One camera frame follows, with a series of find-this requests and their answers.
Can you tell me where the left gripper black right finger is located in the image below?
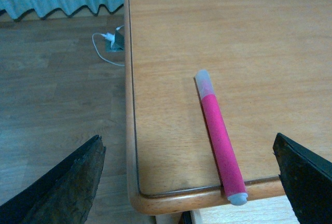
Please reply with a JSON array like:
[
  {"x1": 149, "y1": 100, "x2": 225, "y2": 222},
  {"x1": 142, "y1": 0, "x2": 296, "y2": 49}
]
[{"x1": 273, "y1": 133, "x2": 331, "y2": 223}]

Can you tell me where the pink marker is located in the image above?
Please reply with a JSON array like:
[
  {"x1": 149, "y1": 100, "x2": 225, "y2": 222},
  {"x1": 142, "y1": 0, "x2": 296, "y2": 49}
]
[{"x1": 195, "y1": 69, "x2": 248, "y2": 206}]

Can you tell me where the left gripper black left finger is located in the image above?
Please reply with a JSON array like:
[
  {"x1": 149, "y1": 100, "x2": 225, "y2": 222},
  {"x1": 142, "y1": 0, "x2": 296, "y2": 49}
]
[{"x1": 1, "y1": 135, "x2": 106, "y2": 223}]

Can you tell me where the white floor cable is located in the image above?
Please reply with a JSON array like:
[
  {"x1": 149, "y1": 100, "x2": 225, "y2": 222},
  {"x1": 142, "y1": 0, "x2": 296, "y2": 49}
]
[{"x1": 92, "y1": 24, "x2": 126, "y2": 67}]

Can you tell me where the white floor charger plug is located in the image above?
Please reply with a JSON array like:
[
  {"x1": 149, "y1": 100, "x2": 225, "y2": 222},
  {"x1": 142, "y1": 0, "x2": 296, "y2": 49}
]
[{"x1": 101, "y1": 33, "x2": 115, "y2": 42}]

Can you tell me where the open metal floor socket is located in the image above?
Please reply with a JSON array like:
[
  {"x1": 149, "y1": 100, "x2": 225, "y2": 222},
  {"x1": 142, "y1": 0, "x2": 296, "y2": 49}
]
[{"x1": 105, "y1": 29, "x2": 125, "y2": 52}]

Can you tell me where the wooden nightstand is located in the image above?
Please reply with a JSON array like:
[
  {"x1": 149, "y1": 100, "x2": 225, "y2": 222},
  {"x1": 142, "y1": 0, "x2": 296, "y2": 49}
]
[{"x1": 124, "y1": 0, "x2": 331, "y2": 223}]

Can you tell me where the wooden drawer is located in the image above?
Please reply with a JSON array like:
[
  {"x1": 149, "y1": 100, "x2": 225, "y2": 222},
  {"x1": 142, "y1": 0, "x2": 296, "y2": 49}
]
[{"x1": 191, "y1": 195, "x2": 299, "y2": 224}]

